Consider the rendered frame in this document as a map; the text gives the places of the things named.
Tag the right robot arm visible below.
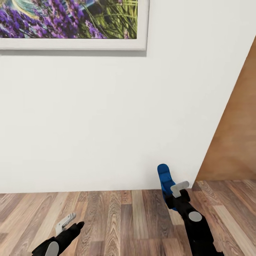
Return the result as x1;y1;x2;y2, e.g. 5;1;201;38
163;181;225;256

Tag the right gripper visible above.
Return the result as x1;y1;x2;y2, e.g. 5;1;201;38
163;189;191;212

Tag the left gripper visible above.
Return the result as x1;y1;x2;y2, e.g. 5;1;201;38
58;222;84;251

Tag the sandal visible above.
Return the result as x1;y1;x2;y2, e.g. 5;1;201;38
158;164;177;211

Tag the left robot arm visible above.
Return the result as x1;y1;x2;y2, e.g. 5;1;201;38
31;212;84;256

